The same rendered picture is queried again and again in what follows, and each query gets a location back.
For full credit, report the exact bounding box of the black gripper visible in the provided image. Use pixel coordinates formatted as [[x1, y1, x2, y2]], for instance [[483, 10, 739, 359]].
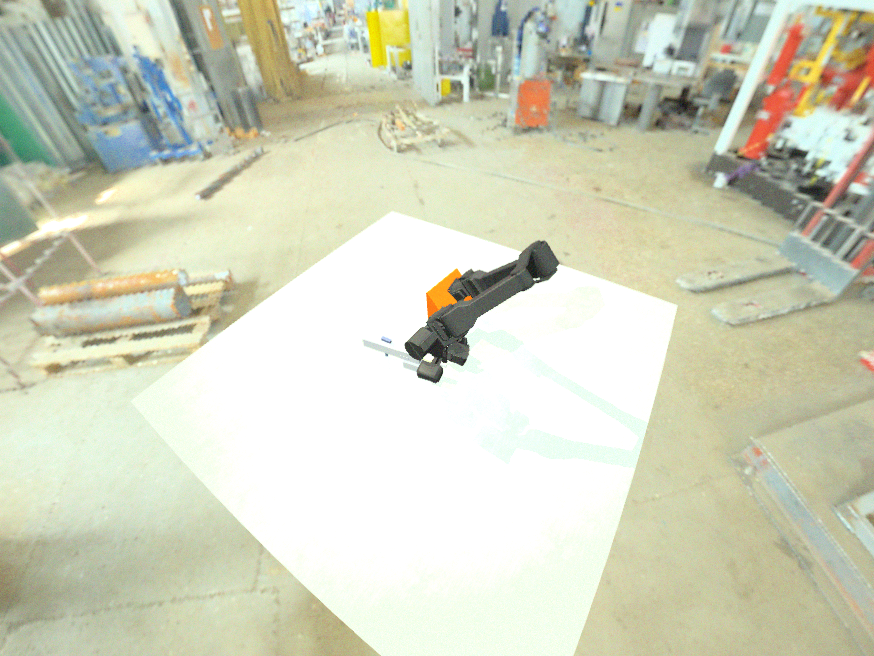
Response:
[[416, 343, 450, 384]]

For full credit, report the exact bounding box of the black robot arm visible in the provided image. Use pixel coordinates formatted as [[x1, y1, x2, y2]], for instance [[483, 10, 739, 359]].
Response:
[[404, 240, 560, 366]]

